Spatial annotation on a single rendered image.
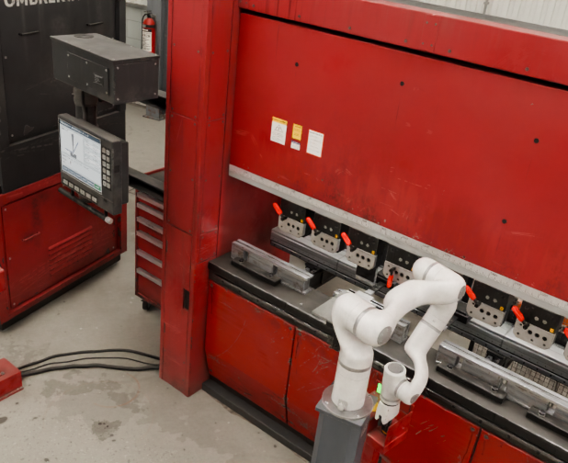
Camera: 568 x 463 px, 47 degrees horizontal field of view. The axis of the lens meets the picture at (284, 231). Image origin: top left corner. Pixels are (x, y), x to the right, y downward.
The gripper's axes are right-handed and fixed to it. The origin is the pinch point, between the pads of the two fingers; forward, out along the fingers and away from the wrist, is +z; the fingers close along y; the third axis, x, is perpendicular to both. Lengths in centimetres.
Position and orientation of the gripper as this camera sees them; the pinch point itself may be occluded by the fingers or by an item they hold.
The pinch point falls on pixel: (385, 426)
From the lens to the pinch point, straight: 281.5
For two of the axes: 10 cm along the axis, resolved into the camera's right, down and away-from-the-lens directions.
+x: 6.7, 4.0, -6.2
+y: -7.4, 3.1, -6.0
